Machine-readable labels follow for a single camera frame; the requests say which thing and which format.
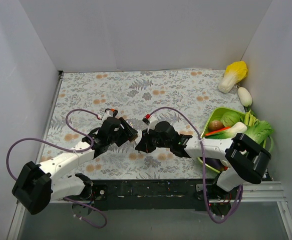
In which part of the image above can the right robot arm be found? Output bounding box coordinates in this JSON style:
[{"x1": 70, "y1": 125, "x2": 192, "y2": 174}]
[{"x1": 135, "y1": 121, "x2": 271, "y2": 199}]

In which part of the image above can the green leafy lettuce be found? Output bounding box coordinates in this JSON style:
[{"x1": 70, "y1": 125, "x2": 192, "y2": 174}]
[{"x1": 244, "y1": 110, "x2": 274, "y2": 153}]

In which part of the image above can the brown kiwi potato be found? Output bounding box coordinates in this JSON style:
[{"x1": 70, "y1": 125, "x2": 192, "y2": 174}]
[{"x1": 208, "y1": 120, "x2": 224, "y2": 132}]

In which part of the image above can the yellow white napa cabbage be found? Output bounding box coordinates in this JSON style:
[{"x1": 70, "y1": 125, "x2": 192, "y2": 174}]
[{"x1": 218, "y1": 61, "x2": 248, "y2": 93}]

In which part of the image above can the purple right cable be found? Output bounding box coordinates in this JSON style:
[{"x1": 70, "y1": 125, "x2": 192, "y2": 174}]
[{"x1": 150, "y1": 106, "x2": 244, "y2": 224}]

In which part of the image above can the orange carrot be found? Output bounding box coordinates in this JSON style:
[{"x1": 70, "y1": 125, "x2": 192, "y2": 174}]
[{"x1": 204, "y1": 126, "x2": 230, "y2": 137}]

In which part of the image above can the white bok choy stalk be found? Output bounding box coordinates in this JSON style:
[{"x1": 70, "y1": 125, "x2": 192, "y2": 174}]
[{"x1": 220, "y1": 122, "x2": 247, "y2": 139}]

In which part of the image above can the white radish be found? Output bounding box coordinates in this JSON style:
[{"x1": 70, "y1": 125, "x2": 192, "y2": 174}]
[{"x1": 237, "y1": 87, "x2": 252, "y2": 107}]

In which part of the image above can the green plastic basket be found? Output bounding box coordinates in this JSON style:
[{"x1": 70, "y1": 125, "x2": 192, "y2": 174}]
[{"x1": 196, "y1": 106, "x2": 266, "y2": 176}]

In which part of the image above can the orange black padlock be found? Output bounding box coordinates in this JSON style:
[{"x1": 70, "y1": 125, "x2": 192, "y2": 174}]
[{"x1": 105, "y1": 108, "x2": 118, "y2": 117}]

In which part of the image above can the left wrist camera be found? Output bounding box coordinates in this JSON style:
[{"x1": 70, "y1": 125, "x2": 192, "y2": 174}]
[{"x1": 101, "y1": 108, "x2": 118, "y2": 121}]

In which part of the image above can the floral table mat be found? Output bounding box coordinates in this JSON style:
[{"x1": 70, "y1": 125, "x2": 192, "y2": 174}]
[{"x1": 47, "y1": 69, "x2": 244, "y2": 180}]

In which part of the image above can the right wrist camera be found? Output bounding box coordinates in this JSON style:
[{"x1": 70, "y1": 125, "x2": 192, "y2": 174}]
[{"x1": 142, "y1": 114, "x2": 158, "y2": 132}]

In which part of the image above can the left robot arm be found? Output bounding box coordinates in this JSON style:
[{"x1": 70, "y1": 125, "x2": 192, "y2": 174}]
[{"x1": 12, "y1": 116, "x2": 138, "y2": 215}]

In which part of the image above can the green round cabbage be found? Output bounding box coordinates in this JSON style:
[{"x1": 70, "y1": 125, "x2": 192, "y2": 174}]
[{"x1": 220, "y1": 111, "x2": 241, "y2": 127}]

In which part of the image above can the purple eggplant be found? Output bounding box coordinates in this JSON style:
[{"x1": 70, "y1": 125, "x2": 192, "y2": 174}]
[{"x1": 205, "y1": 158, "x2": 224, "y2": 172}]

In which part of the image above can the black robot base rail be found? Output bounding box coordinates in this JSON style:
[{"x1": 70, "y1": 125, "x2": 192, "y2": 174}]
[{"x1": 72, "y1": 178, "x2": 233, "y2": 213}]

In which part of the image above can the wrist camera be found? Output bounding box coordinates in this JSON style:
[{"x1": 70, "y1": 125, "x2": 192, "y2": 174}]
[
  {"x1": 142, "y1": 114, "x2": 158, "y2": 132},
  {"x1": 101, "y1": 108, "x2": 118, "y2": 121}
]

